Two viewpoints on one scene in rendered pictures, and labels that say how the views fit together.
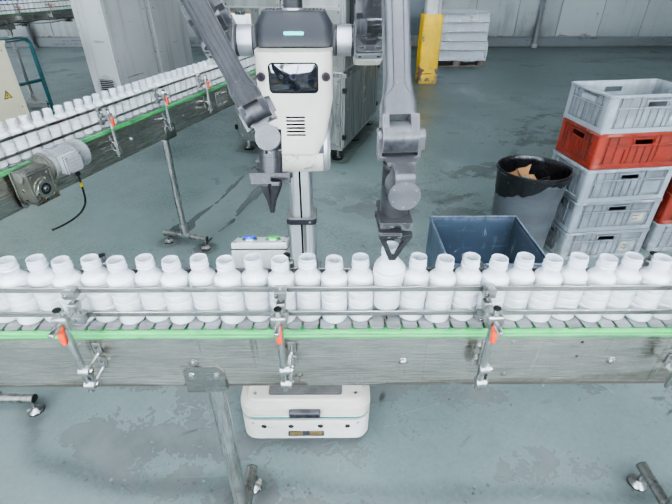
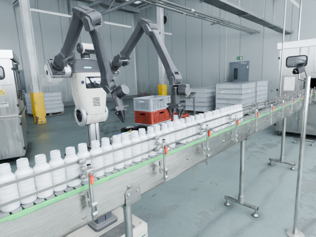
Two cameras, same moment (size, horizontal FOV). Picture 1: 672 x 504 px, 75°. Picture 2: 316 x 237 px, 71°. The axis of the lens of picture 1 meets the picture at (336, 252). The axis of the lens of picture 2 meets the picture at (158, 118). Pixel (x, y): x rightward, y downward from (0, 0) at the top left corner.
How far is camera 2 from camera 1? 100 cm
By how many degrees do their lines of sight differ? 47
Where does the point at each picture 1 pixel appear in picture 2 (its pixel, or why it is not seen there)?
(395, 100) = (173, 68)
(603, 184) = not seen: hidden behind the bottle
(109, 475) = not seen: outside the picture
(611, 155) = (155, 118)
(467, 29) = (51, 98)
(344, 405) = (139, 230)
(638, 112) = (157, 103)
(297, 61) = (95, 75)
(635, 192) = not seen: hidden behind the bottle
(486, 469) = (193, 227)
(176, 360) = (122, 188)
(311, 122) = (102, 99)
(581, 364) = (219, 145)
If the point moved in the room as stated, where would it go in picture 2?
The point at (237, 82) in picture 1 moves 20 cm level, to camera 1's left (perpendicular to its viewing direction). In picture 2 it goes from (109, 72) to (76, 73)
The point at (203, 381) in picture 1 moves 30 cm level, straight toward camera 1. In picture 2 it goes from (132, 196) to (190, 206)
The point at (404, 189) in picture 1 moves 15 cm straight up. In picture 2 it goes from (187, 88) to (187, 63)
